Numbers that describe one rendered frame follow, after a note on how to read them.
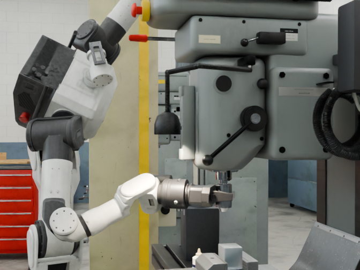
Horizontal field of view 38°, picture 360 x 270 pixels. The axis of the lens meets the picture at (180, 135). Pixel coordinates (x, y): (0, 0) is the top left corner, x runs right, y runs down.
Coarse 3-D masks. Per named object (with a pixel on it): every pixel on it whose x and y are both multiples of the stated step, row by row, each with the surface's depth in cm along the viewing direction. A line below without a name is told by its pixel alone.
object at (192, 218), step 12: (192, 216) 186; (204, 216) 186; (216, 216) 186; (192, 228) 186; (204, 228) 186; (216, 228) 187; (192, 240) 186; (204, 240) 186; (216, 240) 187; (192, 252) 186; (204, 252) 186; (216, 252) 187
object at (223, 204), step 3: (216, 189) 151; (219, 189) 150; (222, 189) 150; (225, 189) 150; (228, 189) 150; (231, 189) 152; (228, 192) 150; (231, 192) 152; (222, 201) 150; (225, 201) 150; (228, 201) 150; (231, 201) 152; (216, 204) 151; (219, 204) 150; (222, 204) 150; (225, 204) 150; (228, 204) 150; (231, 204) 152; (216, 207) 151; (219, 207) 150; (222, 207) 150; (225, 207) 150; (228, 207) 150
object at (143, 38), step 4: (132, 36) 156; (136, 36) 156; (140, 36) 156; (144, 36) 156; (148, 36) 157; (152, 36) 158; (132, 40) 156; (136, 40) 156; (140, 40) 156; (144, 40) 156; (148, 40) 157; (152, 40) 158; (156, 40) 158; (160, 40) 158; (164, 40) 158; (168, 40) 158; (172, 40) 159
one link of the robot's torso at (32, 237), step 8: (32, 224) 196; (32, 232) 193; (32, 240) 192; (32, 248) 192; (80, 248) 200; (32, 256) 192; (64, 256) 205; (72, 256) 204; (80, 256) 200; (32, 264) 193; (40, 264) 193; (48, 264) 194; (56, 264) 199; (64, 264) 200; (72, 264) 199; (80, 264) 201
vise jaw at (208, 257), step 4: (200, 256) 149; (204, 256) 147; (208, 256) 147; (212, 256) 147; (216, 256) 147; (196, 260) 149; (200, 260) 147; (204, 260) 145; (208, 260) 143; (212, 260) 142; (216, 260) 142; (220, 260) 142; (196, 264) 149; (200, 264) 145; (204, 264) 143; (208, 264) 141; (212, 264) 139; (216, 264) 139; (220, 264) 139; (224, 264) 139; (200, 268) 144; (204, 268) 140; (208, 268) 139; (212, 268) 139; (216, 268) 139; (220, 268) 139; (224, 268) 139
